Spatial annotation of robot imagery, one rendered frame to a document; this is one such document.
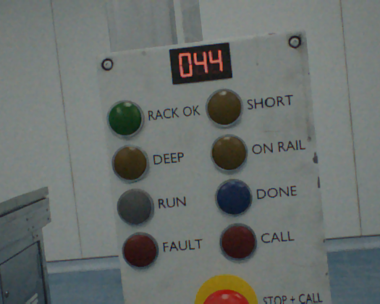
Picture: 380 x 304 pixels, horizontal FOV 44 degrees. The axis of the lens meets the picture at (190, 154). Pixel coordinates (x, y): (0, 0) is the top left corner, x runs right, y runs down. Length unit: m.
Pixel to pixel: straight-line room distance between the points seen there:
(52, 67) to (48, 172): 0.90
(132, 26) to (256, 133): 0.16
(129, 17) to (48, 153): 3.83
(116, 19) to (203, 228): 0.21
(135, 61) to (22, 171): 4.00
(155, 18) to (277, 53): 0.13
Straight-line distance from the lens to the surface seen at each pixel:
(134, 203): 0.38
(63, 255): 4.36
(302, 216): 0.39
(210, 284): 0.40
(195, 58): 0.38
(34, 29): 4.37
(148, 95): 0.39
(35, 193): 1.86
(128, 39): 0.46
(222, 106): 0.37
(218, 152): 0.37
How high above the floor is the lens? 1.11
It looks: 3 degrees down
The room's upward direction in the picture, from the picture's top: 6 degrees counter-clockwise
